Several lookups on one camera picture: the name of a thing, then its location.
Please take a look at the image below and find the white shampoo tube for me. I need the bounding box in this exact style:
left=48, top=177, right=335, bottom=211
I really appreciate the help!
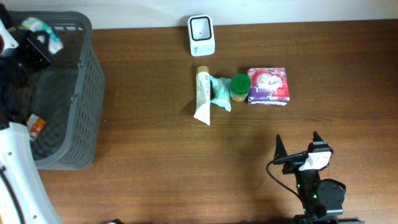
left=193, top=65, right=210, bottom=126

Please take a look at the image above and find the mint green wipes pack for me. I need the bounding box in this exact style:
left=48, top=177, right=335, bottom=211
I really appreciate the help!
left=210, top=76, right=231, bottom=112

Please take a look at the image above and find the small orange white packet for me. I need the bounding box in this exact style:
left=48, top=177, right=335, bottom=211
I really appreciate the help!
left=26, top=114, right=46, bottom=142

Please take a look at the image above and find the white barcode scanner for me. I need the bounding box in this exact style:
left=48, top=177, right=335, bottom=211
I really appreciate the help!
left=187, top=15, right=215, bottom=57

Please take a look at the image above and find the small teal tissue pack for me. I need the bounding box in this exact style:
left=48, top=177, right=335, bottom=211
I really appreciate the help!
left=22, top=17, right=64, bottom=55

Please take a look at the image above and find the green lid jar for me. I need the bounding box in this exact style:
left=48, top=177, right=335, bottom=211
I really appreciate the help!
left=229, top=74, right=251, bottom=102

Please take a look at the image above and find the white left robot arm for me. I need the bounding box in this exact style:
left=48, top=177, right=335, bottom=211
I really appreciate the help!
left=1, top=5, right=63, bottom=223

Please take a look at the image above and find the grey plastic mesh basket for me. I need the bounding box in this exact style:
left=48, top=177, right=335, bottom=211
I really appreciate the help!
left=7, top=11, right=105, bottom=170

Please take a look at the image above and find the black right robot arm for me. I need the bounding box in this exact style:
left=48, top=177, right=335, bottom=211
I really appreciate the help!
left=271, top=132, right=346, bottom=223

